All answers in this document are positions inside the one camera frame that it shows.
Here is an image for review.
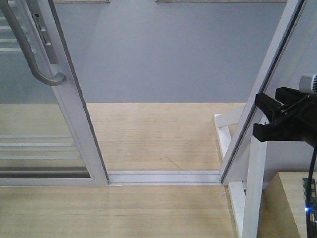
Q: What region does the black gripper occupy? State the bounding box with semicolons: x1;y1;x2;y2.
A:
253;87;317;147

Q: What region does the grey metal door handle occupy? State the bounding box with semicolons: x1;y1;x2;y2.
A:
0;0;66;86

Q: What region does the white framed sliding glass door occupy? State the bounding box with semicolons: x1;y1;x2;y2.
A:
0;0;108;187

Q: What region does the white wooden support brace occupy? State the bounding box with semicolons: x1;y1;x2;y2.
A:
214;108;267;238

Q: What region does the light wooden box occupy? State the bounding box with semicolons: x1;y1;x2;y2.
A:
257;172;308;238

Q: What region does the green circuit board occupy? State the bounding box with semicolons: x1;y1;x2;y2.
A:
302;178;317;238

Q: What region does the light plywood base platform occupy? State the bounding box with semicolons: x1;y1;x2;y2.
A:
0;102;246;238

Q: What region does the white door jamb frame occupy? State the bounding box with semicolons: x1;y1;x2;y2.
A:
219;0;310;185

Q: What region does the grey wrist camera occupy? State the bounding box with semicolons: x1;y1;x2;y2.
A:
299;74;317;94

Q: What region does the black cable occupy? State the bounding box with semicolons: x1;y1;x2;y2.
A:
306;147;317;238

